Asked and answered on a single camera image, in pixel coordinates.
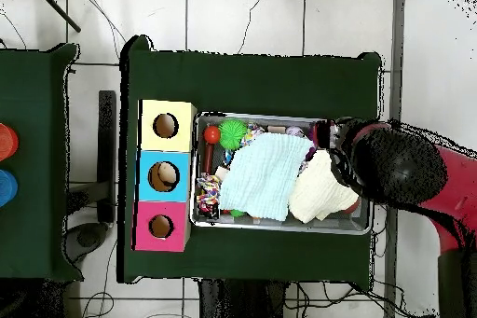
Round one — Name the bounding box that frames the wooden box with three holes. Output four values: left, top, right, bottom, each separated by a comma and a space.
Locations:
133, 99, 198, 253

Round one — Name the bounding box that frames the clear shallow mesh bin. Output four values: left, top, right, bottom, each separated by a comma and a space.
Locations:
189, 112, 374, 237

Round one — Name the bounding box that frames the green spiky ball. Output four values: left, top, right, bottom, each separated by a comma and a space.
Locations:
219, 119, 249, 150

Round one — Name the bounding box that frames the mint knitted cloth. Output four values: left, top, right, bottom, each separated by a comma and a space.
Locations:
219, 132, 315, 223

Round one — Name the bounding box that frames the red maraca rattle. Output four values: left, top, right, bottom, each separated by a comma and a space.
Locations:
202, 124, 223, 176

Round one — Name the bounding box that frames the dark green tablecloth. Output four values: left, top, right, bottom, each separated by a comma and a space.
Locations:
118, 34, 383, 293

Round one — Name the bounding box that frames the cream knitted cloth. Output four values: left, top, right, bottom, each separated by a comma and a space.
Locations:
289, 149, 361, 224

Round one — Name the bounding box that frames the black panel stand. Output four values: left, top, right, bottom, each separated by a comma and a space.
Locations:
96, 90, 119, 224

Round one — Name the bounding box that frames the grey round stand base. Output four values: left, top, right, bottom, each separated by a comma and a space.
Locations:
65, 220, 110, 261

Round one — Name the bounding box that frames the dark green side cloth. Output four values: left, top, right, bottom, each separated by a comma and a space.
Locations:
0, 41, 82, 283

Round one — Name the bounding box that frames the black rod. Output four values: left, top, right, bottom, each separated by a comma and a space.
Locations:
33, 0, 83, 35

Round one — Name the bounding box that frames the red round disc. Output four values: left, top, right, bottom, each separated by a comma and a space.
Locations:
0, 123, 20, 162

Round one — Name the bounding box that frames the blue round disc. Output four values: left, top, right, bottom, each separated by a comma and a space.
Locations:
0, 169, 20, 208

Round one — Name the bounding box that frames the multicoloured rope toy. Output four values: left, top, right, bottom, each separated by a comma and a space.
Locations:
195, 173, 224, 219

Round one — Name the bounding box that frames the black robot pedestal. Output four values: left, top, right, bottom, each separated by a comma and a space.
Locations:
198, 280, 289, 318

